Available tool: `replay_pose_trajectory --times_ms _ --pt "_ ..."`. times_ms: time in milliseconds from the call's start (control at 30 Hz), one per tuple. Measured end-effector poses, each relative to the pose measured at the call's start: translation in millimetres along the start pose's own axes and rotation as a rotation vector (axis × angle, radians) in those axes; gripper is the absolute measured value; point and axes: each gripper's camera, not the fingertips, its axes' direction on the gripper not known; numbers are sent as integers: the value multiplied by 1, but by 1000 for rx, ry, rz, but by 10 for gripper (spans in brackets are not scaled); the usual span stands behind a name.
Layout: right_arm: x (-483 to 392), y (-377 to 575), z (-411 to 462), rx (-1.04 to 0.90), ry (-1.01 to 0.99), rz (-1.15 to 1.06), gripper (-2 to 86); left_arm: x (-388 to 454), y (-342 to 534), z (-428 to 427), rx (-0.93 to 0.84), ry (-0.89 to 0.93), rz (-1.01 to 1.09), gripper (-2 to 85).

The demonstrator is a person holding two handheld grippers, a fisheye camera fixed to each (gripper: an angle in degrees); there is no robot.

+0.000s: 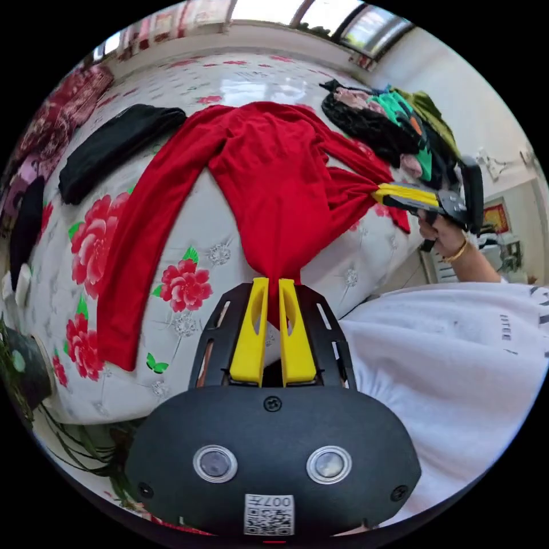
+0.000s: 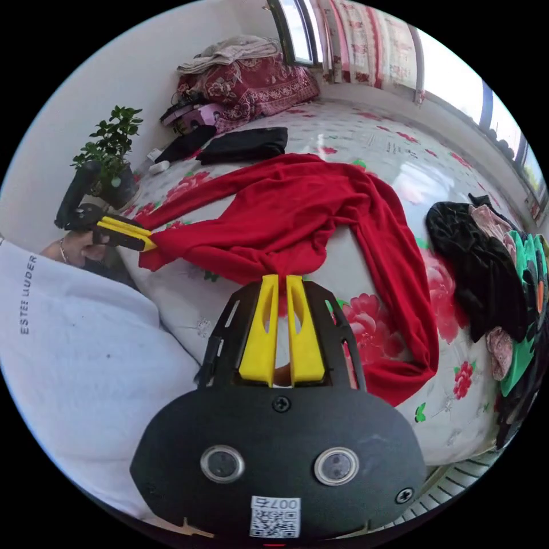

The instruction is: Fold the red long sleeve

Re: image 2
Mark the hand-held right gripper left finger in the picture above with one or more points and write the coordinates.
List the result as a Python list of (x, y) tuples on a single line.
[(257, 343)]

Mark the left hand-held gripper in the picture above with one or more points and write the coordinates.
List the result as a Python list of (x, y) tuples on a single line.
[(86, 215)]

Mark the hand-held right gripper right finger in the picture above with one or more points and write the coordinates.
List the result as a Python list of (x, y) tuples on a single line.
[(306, 347)]

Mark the red long sleeve shirt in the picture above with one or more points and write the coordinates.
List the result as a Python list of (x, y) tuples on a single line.
[(291, 206)]

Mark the person's left forearm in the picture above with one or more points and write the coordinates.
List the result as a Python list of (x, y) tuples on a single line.
[(52, 251)]

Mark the person's left hand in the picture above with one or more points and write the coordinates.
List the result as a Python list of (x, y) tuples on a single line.
[(83, 253)]

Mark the potted green plant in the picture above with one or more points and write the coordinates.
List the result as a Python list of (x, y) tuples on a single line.
[(109, 146)]

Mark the crumpled black garment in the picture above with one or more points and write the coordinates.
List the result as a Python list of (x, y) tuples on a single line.
[(188, 143)]

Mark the pink carton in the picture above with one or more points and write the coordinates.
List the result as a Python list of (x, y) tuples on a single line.
[(195, 115)]

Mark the person's body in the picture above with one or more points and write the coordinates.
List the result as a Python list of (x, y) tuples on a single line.
[(81, 364)]

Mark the folded black garment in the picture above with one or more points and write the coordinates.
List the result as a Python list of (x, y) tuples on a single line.
[(246, 145)]

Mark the pile of clothes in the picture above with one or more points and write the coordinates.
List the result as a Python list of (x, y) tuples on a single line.
[(480, 266)]

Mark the folded red floral quilt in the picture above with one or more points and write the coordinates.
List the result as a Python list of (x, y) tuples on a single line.
[(257, 88)]

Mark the folded beige blanket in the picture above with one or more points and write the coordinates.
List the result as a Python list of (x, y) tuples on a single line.
[(233, 50)]

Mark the bed with floral sheet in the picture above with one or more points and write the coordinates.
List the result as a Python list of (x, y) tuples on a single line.
[(386, 146)]

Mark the window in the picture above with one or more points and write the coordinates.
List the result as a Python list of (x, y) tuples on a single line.
[(296, 30)]

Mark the floral striped curtain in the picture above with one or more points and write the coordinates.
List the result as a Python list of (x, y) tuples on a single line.
[(369, 43)]

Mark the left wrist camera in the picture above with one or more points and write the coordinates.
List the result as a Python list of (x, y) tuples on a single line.
[(76, 188)]

